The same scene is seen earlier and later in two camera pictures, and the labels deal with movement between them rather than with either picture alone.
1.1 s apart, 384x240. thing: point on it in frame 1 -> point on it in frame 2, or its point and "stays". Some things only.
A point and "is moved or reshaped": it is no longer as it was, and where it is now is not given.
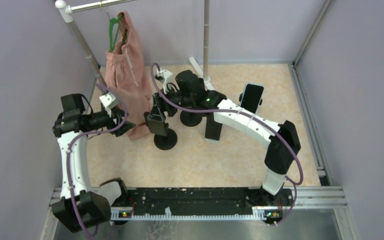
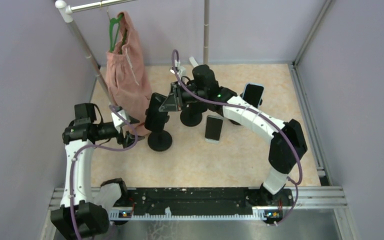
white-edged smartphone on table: [213, 130] stays
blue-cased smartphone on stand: [252, 97] stays
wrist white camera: [169, 86] -> [180, 70]
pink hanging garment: [127, 75] stays
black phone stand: [166, 142] is moved or reshaped
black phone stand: [190, 119] stays
